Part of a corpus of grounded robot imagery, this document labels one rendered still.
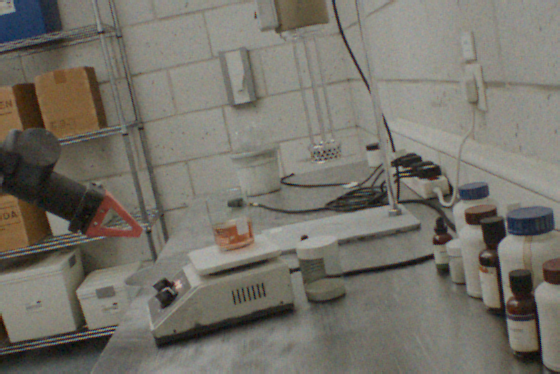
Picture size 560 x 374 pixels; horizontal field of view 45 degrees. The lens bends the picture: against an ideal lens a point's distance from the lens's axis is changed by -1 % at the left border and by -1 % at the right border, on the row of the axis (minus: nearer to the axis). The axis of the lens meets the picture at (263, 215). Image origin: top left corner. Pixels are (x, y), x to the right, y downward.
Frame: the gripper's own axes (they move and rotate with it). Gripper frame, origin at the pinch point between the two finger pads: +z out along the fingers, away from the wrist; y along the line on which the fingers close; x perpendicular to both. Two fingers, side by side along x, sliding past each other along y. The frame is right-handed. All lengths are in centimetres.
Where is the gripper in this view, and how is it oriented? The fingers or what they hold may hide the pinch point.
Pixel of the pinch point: (136, 230)
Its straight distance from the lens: 102.9
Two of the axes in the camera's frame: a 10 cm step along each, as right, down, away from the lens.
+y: -2.3, -1.7, 9.6
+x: -4.6, 8.9, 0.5
